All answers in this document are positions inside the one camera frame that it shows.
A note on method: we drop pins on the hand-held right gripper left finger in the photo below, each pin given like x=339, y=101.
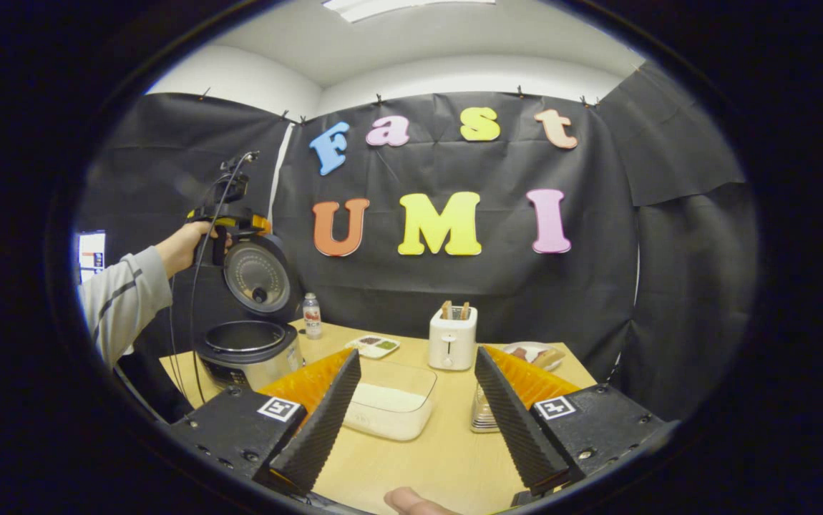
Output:
x=318, y=429

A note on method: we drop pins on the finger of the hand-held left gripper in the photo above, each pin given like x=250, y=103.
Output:
x=257, y=224

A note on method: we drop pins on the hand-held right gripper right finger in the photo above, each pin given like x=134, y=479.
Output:
x=519, y=429

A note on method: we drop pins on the clear container of rice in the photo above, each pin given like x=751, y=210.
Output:
x=390, y=408

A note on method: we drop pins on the dark silver rice cooker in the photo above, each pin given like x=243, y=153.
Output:
x=247, y=365

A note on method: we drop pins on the white plate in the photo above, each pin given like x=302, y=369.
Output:
x=513, y=362

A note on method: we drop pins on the red-brown food piece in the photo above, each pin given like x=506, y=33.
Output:
x=519, y=353

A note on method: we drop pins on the white divided dish with beans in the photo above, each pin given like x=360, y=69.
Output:
x=372, y=347

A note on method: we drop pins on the white toaster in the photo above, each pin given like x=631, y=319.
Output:
x=452, y=347

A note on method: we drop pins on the small clear bottle red label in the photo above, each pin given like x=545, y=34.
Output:
x=312, y=320

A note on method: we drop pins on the toast slice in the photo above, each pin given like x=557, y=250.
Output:
x=446, y=310
x=464, y=311

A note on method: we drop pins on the black backdrop cloth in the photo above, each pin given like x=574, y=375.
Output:
x=490, y=300

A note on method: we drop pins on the computer monitor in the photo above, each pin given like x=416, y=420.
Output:
x=91, y=256

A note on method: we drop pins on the large ceiling light panel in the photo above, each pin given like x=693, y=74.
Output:
x=404, y=7

